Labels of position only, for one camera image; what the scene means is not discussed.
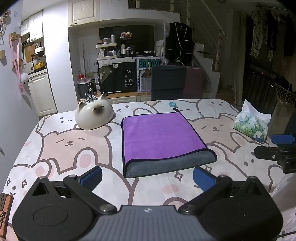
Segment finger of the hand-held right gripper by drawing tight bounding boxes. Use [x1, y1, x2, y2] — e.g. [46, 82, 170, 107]
[254, 146, 296, 174]
[271, 134, 296, 145]

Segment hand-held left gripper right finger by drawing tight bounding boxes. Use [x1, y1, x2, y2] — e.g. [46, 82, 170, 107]
[178, 166, 268, 215]

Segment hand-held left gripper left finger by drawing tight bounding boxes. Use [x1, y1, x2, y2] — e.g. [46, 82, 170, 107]
[30, 166, 117, 215]

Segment purple and grey towel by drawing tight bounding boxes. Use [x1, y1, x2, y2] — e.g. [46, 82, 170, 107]
[121, 111, 218, 178]

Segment floral tissue pack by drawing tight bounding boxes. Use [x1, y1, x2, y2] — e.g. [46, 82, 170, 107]
[233, 99, 272, 143]

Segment bear-print tablecloth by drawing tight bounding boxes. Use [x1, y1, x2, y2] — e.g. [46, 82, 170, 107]
[5, 98, 292, 241]

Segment cat-shaped ceramic bowl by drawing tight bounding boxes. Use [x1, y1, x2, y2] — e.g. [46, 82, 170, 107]
[75, 93, 115, 130]

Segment metal keys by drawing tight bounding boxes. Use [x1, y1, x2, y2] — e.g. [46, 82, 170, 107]
[85, 88, 97, 103]

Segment dark trash bin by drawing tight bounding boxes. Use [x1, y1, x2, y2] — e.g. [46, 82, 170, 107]
[77, 81, 97, 99]

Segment white lower kitchen cabinet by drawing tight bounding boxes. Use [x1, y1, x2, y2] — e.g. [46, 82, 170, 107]
[27, 73, 58, 117]

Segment white kitchen cabinet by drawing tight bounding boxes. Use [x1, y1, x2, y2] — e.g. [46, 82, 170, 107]
[29, 10, 44, 40]
[27, 73, 58, 117]

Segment mauve cloth on chair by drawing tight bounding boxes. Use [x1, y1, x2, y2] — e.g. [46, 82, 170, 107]
[185, 66, 209, 99]

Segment dark chair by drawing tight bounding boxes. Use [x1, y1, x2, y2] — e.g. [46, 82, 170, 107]
[151, 65, 187, 101]

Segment black printed banner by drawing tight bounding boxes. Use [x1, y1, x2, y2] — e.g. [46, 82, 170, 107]
[99, 61, 137, 93]

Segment dark hanging clothes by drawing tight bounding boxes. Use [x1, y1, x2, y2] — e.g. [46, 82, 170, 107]
[266, 9, 296, 57]

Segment patterned hanging shirt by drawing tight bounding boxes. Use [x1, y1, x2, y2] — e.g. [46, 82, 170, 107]
[249, 9, 267, 58]

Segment green sign plate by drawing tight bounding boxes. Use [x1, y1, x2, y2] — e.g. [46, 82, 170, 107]
[138, 60, 161, 69]

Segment white countertop shelf organizer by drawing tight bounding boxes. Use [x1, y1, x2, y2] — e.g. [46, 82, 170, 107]
[96, 43, 117, 58]

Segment kitchen appliance with yellow pot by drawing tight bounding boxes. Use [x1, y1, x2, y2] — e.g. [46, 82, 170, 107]
[31, 46, 47, 72]

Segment stair railing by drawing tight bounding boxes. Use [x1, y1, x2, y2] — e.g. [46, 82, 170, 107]
[187, 0, 227, 61]

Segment black vest with white trim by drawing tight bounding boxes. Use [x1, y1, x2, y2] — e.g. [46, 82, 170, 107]
[165, 22, 195, 65]

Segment white upper kitchen cabinet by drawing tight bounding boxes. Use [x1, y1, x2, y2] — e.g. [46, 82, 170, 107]
[29, 10, 44, 40]

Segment white overhead cabinet door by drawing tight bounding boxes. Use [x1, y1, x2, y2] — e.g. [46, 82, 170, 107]
[71, 0, 97, 23]

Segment white rope net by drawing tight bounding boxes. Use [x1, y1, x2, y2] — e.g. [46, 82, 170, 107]
[275, 82, 296, 107]

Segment pink lanyard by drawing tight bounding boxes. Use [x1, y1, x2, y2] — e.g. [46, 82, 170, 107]
[9, 32, 31, 94]

